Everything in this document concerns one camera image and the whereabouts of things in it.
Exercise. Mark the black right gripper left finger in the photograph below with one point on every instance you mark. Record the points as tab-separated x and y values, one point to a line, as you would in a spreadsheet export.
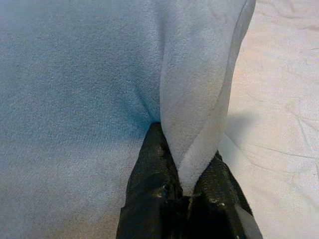
149	186

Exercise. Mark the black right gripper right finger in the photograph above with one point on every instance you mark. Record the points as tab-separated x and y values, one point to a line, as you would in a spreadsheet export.
216	204

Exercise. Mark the grey plush pillow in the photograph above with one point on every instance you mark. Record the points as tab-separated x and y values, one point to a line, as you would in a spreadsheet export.
74	87

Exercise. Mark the white quilted mattress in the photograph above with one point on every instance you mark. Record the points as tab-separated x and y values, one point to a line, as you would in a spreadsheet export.
279	99

